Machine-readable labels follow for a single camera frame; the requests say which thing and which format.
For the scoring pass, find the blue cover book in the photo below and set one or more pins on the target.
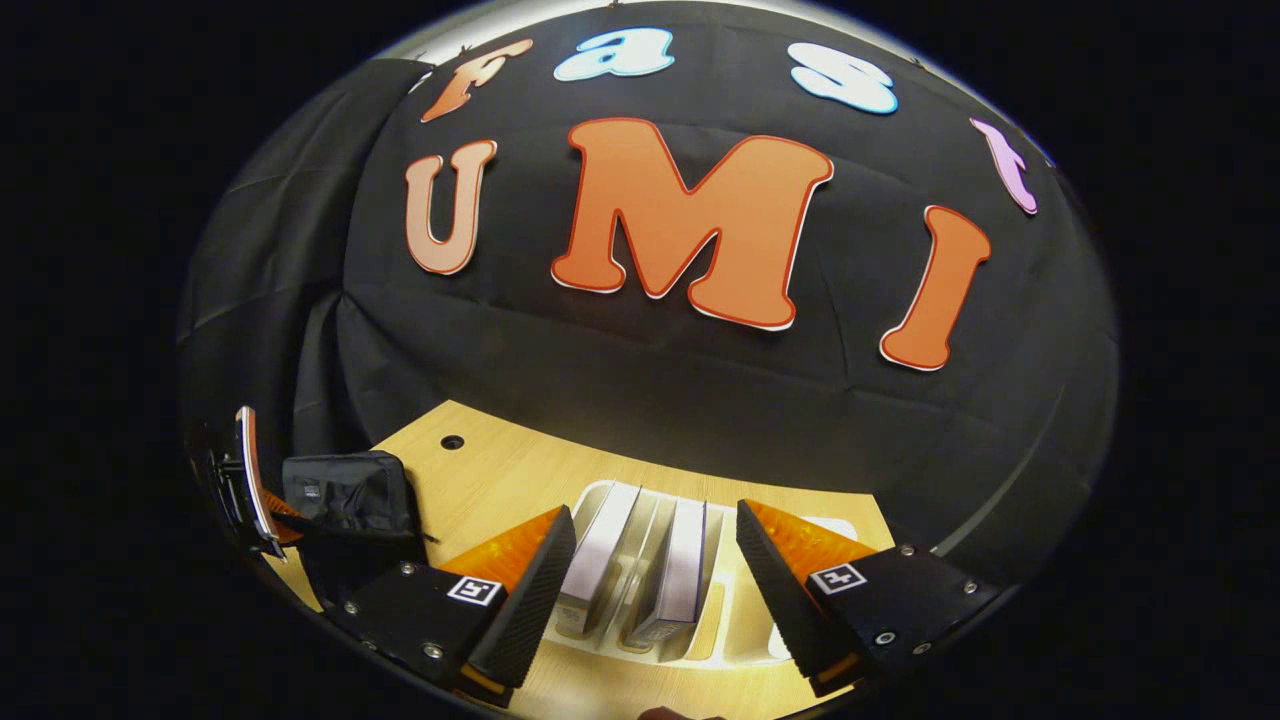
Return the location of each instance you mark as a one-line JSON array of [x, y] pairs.
[[680, 570]]

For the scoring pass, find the black schoolbag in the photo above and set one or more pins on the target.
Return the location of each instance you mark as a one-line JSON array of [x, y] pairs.
[[350, 500]]

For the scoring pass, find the white plastic bookshelf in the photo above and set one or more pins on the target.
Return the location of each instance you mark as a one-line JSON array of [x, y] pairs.
[[728, 610]]

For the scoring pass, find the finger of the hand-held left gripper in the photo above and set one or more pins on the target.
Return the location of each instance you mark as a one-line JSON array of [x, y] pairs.
[[250, 480]]

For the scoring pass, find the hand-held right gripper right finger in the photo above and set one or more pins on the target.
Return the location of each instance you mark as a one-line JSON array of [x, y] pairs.
[[785, 610]]

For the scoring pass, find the grey photo cover book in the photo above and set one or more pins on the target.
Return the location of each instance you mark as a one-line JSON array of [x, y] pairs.
[[600, 550]]

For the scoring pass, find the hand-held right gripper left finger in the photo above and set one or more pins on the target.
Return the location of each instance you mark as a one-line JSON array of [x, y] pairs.
[[530, 610]]

